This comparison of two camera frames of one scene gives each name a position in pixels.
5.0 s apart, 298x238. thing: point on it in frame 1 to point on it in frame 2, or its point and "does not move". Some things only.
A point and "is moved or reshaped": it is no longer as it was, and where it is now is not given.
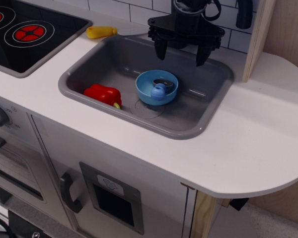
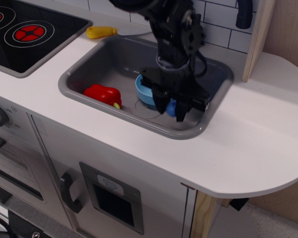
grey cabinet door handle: [65, 182] does not move
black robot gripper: [186, 26] to [182, 86]
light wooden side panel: [263, 16] does not move
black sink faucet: [244, 17] does not move
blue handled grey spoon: [158, 90] is moved or reshaped
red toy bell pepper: [111, 96] does not move
